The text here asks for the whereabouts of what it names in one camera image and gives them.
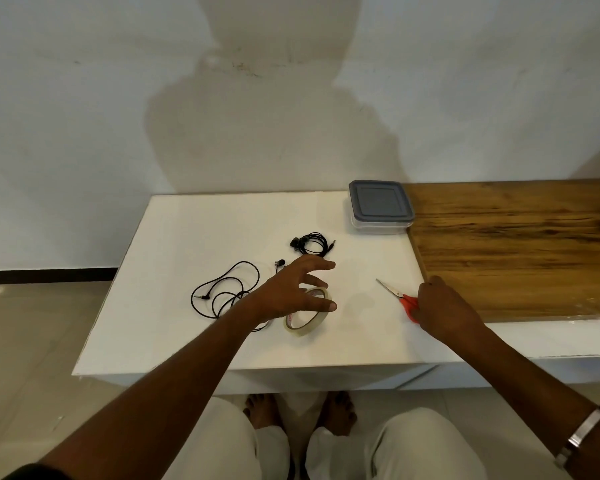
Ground black wired earphones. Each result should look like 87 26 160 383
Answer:
289 231 337 257
189 258 287 333

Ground container with grey lid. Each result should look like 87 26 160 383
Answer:
348 179 416 235

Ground person's foot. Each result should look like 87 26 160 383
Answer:
317 391 359 437
243 393 281 429

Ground black shirt sleeve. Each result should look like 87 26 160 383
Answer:
2 462 76 480

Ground clear tape roll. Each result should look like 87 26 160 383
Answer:
285 287 333 337

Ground person's left forearm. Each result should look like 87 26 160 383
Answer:
37 302 261 480

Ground person's white trousers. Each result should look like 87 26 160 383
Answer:
162 397 476 480

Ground silver bracelet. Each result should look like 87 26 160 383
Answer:
553 405 600 469

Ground person's left foot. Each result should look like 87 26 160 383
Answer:
243 393 281 429

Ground black skirting board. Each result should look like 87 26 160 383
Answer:
0 267 120 285

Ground person's left hand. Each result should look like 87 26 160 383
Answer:
239 254 339 328

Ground person's right foot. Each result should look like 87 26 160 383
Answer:
317 391 359 437

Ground person's right hand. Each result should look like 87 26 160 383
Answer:
409 275 489 345

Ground person's right forearm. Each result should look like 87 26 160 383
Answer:
455 322 600 480

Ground brown wooden board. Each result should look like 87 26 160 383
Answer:
405 178 600 323

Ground red-handled scissors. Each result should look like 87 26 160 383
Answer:
375 278 421 325

